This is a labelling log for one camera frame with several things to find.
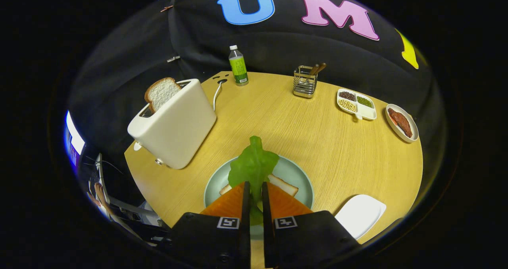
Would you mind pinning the white metal frame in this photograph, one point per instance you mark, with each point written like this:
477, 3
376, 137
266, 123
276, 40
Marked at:
104, 181

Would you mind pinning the black backdrop cloth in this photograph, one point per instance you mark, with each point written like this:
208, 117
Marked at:
278, 43

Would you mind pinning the white bread slice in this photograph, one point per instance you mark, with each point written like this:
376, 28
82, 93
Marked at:
160, 94
285, 186

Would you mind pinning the white oval meat plate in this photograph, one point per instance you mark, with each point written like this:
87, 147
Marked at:
397, 134

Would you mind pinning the green label drink bottle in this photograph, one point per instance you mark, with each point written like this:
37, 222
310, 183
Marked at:
239, 70

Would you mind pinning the white square plate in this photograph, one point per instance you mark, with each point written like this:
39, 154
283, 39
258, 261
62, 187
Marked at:
359, 215

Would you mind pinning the white divided dish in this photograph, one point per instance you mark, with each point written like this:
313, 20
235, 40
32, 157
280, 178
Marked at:
367, 112

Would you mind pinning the bright screen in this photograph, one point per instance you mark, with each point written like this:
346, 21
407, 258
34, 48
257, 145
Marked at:
74, 140

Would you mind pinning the red meat slice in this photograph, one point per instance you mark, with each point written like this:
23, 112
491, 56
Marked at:
401, 122

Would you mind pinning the pile of dark red beans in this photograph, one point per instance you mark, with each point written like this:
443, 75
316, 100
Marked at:
347, 96

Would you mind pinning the pile of pale soybeans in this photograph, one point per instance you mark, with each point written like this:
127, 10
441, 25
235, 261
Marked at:
347, 105

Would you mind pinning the red clip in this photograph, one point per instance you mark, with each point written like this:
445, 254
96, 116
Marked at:
166, 8

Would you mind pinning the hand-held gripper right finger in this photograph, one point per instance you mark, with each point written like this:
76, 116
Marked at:
268, 241

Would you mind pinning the pale green round plate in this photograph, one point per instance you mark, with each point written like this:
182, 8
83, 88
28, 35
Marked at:
293, 173

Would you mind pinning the pile of green beans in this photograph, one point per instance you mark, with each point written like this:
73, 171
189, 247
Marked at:
364, 102

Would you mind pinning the silver clip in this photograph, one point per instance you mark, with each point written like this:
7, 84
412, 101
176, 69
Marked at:
173, 58

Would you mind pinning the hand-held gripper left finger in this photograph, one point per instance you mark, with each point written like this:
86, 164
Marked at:
246, 237

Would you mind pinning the green lettuce leaf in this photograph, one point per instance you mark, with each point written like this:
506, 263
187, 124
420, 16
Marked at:
254, 166

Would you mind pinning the white toaster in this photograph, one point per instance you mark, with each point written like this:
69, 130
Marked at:
178, 130

